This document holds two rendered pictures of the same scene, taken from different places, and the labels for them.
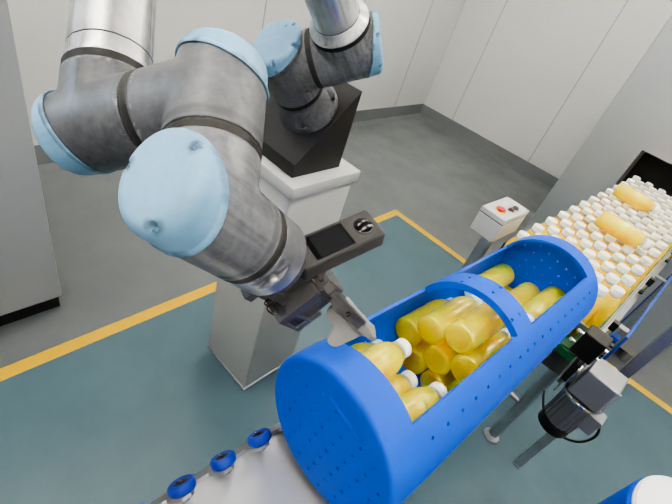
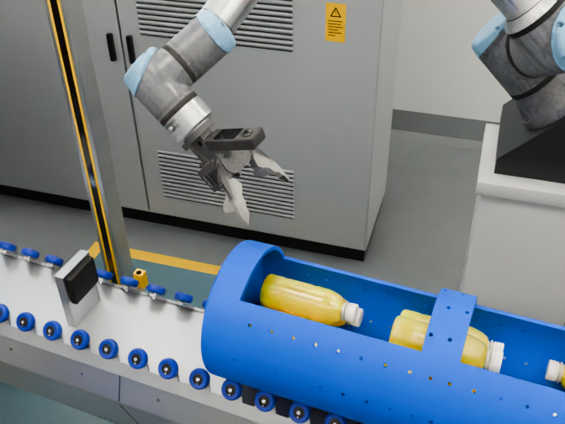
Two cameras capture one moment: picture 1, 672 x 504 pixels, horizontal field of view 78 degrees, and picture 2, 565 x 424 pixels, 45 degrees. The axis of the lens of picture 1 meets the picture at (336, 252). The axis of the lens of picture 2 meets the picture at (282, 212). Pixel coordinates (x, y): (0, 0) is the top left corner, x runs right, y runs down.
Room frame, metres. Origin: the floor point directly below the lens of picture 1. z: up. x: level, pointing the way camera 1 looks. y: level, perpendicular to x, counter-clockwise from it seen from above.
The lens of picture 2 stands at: (0.22, -1.10, 2.09)
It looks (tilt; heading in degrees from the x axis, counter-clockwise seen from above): 37 degrees down; 76
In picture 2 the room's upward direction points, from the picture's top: 1 degrees counter-clockwise
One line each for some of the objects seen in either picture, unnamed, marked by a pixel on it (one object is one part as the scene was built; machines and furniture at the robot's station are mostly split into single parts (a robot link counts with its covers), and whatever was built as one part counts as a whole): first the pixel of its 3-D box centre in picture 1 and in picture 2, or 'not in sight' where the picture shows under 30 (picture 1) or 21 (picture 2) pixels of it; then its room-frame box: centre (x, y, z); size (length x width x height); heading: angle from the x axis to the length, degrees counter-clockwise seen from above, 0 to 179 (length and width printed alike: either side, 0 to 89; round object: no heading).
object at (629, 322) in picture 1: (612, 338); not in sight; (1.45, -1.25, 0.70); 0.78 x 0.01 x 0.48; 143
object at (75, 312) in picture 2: not in sight; (81, 289); (0.05, 0.15, 1.00); 0.10 x 0.04 x 0.15; 53
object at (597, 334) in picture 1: (588, 344); not in sight; (1.02, -0.83, 0.95); 0.10 x 0.07 x 0.10; 53
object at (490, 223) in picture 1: (500, 218); not in sight; (1.45, -0.54, 1.05); 0.20 x 0.10 x 0.10; 143
